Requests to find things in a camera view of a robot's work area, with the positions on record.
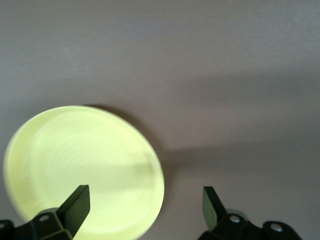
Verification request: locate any yellow round plate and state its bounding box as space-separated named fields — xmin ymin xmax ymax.
xmin=2 ymin=104 xmax=166 ymax=240

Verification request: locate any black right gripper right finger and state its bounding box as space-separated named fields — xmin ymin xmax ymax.
xmin=197 ymin=185 xmax=302 ymax=240

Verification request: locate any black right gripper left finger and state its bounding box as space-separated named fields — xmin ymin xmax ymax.
xmin=0 ymin=184 xmax=91 ymax=240

